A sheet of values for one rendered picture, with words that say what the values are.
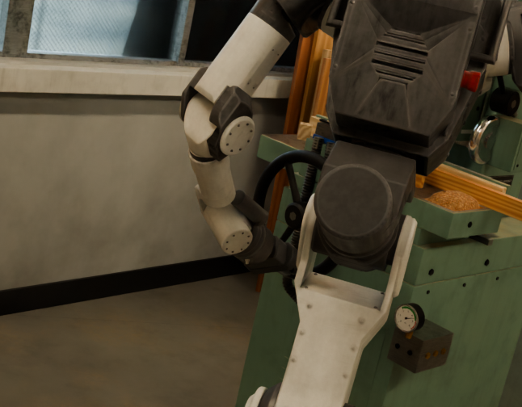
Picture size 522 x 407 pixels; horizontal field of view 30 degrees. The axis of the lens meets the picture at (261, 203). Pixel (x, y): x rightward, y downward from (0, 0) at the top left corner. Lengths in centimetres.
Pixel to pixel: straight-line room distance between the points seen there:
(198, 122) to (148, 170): 186
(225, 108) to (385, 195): 40
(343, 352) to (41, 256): 196
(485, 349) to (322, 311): 107
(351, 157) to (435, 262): 78
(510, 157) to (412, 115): 94
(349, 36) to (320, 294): 42
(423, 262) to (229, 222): 51
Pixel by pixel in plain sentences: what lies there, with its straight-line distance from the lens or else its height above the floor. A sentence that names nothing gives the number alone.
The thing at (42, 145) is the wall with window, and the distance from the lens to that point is 326.
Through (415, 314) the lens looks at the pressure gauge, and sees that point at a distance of 214.
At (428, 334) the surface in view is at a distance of 222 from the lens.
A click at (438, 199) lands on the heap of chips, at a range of 218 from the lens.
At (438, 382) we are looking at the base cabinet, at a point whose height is 43.
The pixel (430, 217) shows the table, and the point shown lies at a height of 87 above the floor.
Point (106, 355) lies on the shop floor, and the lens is 322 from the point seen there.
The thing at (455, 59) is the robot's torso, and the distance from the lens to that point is 151.
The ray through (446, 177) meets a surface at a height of 93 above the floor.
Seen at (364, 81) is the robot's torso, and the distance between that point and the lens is 152.
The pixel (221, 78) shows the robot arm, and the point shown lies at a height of 113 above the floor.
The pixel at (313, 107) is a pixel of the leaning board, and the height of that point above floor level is 79.
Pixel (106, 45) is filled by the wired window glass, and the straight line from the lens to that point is 340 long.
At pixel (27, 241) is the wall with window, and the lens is 335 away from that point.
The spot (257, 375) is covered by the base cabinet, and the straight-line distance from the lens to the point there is 257.
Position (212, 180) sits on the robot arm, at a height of 94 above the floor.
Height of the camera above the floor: 139
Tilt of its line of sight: 15 degrees down
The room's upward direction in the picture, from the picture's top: 12 degrees clockwise
